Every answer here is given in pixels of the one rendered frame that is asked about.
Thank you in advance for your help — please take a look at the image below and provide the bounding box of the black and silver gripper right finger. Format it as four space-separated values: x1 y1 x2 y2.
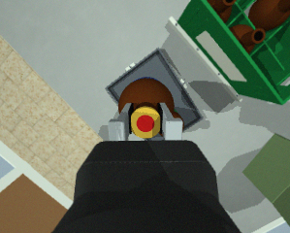
157 103 183 141

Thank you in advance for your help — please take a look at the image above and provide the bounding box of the grey rectangular tray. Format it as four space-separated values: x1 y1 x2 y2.
105 48 204 131

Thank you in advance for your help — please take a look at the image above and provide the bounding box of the green bottle crate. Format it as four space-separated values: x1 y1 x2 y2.
177 0 290 97

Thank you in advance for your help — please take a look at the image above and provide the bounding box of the grey flat bar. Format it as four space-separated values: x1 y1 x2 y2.
168 17 242 102

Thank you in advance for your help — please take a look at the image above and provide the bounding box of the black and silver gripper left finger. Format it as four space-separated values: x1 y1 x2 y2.
108 103 134 141

